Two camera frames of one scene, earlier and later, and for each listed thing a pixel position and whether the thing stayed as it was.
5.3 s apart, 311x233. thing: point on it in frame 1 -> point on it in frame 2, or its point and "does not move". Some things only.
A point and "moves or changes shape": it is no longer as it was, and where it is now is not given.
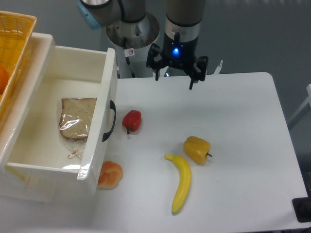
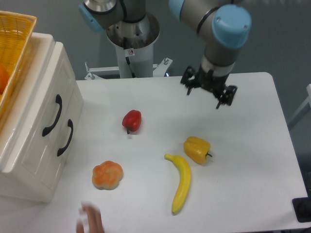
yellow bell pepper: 197,149 does not move
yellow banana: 185,178 does not move
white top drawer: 67,128 moves or changes shape
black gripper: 178,54 -> 207,80
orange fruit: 4,77 does not move
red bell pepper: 131,121 does not move
